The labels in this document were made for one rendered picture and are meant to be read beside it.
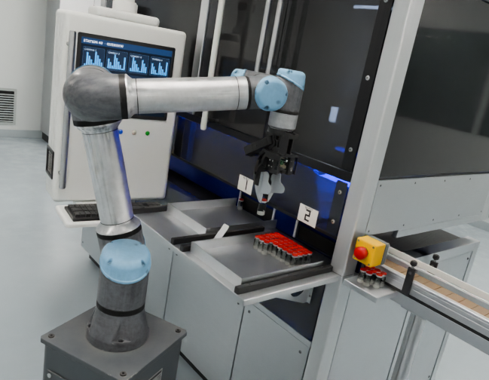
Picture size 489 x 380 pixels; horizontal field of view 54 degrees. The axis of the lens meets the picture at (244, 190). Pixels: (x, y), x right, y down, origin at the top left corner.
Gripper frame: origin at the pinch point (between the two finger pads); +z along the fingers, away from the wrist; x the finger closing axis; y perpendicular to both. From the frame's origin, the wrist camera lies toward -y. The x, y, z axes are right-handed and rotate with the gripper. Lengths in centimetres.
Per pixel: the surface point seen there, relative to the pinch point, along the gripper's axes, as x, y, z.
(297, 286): 11.7, 10.0, 25.5
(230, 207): 34, -52, 25
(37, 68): 103, -545, 24
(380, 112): 30.5, 10.6, -27.9
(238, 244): 12.7, -20.1, 25.1
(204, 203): 22, -55, 23
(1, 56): 62, -545, 14
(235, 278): -6.8, 2.4, 23.2
